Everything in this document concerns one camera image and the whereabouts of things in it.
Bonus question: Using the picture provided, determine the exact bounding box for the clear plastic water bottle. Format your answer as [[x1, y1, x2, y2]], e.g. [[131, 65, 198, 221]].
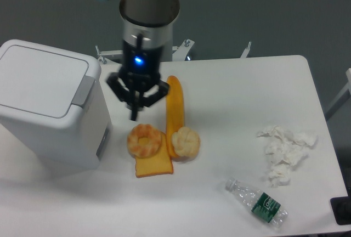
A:
[[225, 178, 288, 228]]

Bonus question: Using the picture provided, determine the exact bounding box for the long orange baguette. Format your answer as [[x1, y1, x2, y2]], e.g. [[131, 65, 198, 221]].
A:
[[166, 75, 184, 158]]

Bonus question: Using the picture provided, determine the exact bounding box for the pale knotted bread roll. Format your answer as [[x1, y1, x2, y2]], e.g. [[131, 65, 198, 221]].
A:
[[171, 127, 201, 158]]

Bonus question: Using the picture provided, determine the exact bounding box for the orange toast slice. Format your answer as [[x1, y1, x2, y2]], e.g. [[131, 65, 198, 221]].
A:
[[134, 132, 174, 178]]

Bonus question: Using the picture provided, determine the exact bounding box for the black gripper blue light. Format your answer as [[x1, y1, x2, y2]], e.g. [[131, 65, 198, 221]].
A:
[[106, 41, 169, 112]]

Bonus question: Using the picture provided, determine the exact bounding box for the white plastic trash can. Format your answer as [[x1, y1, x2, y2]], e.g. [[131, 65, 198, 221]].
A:
[[1, 39, 112, 169]]

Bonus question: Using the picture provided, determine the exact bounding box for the white frame leg right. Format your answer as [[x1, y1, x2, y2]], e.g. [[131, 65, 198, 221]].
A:
[[324, 68, 350, 121]]

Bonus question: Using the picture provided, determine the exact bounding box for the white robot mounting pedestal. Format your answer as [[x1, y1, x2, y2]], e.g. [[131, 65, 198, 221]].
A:
[[161, 24, 173, 62]]

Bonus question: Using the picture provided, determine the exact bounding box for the crumpled white tissue paper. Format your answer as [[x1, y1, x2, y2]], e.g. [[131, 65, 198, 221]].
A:
[[256, 125, 318, 188]]

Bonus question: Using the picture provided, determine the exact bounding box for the black device at table edge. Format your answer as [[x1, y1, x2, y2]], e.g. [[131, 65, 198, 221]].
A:
[[330, 196, 350, 225]]

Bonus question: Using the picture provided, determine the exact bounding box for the ring doughnut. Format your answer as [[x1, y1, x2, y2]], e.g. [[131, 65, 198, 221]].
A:
[[127, 124, 162, 158]]

